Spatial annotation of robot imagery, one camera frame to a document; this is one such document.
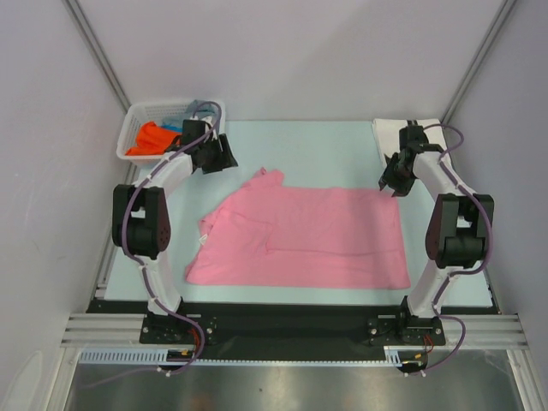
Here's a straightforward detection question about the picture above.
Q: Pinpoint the grey t shirt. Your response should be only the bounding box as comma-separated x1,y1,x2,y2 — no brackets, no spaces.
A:
186,99,210,115

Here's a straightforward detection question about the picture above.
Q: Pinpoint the blue t shirt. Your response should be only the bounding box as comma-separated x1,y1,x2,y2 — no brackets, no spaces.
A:
160,115,215,134

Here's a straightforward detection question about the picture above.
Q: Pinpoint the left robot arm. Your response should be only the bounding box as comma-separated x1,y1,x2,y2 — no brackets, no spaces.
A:
111,116,237,343

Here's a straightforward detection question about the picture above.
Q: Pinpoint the left slotted cable duct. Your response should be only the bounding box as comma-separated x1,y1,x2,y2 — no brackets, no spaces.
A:
79,347,202,366

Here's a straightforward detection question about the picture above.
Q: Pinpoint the folded white printed t shirt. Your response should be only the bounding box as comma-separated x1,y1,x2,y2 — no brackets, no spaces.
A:
372,118,448,169

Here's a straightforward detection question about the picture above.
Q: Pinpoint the aluminium frame rail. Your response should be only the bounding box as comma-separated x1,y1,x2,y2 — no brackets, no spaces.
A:
61,313,144,348

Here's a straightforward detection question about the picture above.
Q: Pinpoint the orange t shirt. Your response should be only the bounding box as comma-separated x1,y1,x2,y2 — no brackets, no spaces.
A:
125,122,181,157

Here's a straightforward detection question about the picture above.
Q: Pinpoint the pink t shirt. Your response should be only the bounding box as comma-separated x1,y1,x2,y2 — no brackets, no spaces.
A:
186,169,411,290

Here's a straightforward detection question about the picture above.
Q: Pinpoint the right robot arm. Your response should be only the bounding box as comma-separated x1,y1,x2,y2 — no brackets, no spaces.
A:
378,121,494,346

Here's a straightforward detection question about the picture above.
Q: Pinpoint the white perforated plastic basket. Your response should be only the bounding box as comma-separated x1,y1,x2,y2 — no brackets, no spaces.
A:
116,98,227,170

